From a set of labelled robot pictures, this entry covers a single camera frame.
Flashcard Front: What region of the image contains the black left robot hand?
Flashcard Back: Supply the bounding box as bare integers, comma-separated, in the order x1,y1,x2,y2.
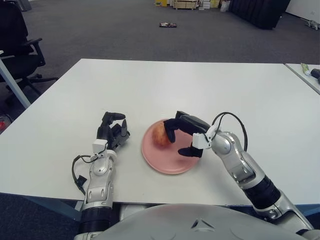
92,111,131,154

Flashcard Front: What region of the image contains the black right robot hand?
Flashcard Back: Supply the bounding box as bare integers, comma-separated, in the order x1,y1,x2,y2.
163,110,213,159

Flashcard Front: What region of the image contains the red yellow apple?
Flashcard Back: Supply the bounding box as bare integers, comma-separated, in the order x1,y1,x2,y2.
152,124,171,149

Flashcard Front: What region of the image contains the pink round plate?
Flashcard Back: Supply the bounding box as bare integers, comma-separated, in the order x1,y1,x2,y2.
141,118,201,175

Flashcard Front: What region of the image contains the grey robot torso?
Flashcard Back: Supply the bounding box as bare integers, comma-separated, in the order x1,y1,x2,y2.
92,203,305,240

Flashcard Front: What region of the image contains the red object under desk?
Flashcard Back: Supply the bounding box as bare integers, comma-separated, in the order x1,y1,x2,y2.
0,114,12,132

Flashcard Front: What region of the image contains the light grey desk leg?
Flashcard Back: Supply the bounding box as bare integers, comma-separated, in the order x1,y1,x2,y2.
0,58,31,109

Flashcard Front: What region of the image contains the black office chair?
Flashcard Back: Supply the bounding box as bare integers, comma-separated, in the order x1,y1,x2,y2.
0,2,60,106

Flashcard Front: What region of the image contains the wooden pallet crate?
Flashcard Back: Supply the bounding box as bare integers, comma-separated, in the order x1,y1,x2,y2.
173,0,197,10

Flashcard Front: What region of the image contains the black curtain partition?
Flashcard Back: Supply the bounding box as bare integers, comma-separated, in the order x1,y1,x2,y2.
229,0,292,30

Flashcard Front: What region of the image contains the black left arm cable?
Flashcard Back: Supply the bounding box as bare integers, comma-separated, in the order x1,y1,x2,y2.
71,154,98,197

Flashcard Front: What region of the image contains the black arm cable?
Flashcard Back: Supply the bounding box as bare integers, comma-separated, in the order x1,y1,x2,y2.
71,154,98,197
206,111,249,152

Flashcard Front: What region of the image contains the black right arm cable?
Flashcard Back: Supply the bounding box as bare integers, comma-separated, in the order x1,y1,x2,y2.
206,111,249,152

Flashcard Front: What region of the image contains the blue grey table frame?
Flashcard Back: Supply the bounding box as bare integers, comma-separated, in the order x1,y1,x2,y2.
0,194,320,223

